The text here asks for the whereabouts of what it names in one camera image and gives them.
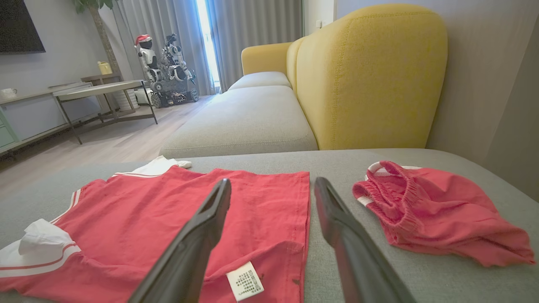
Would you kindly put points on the white humanoid robot santa hat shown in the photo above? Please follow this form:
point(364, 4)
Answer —
point(147, 57)

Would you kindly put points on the yellow sofa backrest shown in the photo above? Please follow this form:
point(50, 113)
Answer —
point(370, 80)

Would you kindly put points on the red white jersey shirt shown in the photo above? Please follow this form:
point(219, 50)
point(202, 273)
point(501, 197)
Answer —
point(126, 223)

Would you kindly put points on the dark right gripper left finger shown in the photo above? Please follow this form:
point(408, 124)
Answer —
point(189, 252)

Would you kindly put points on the white ribbed pot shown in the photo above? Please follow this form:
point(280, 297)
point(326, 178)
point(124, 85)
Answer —
point(126, 100)

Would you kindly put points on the grey wheeled robot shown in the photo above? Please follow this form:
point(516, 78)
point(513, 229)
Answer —
point(174, 84)

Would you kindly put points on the indoor tree trunk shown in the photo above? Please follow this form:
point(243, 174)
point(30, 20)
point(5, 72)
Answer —
point(103, 38)

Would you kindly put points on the white mug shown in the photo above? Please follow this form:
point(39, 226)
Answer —
point(8, 93)

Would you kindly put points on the yellow container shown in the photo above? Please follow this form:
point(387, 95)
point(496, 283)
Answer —
point(105, 68)

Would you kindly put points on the long low tv cabinet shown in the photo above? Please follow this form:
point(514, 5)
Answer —
point(33, 113)

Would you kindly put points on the wooden side table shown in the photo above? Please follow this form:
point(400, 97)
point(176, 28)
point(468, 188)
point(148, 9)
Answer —
point(101, 78)

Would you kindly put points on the red shorts white trim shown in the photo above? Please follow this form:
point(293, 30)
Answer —
point(442, 214)

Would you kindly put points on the small grey sofa seat cushion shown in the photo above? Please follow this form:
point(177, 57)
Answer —
point(261, 80)

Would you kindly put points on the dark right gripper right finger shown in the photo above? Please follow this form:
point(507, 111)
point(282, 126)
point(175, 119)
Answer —
point(353, 252)

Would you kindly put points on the yellow sofa armrest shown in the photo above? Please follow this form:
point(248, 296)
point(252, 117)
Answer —
point(265, 57)

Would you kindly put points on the black television screen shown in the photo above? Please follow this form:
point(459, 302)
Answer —
point(17, 25)

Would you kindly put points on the grey curtain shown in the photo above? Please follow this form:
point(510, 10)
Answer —
point(257, 25)
point(168, 21)

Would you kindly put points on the large grey sofa ottoman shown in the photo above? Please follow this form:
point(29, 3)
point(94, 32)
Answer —
point(332, 168)

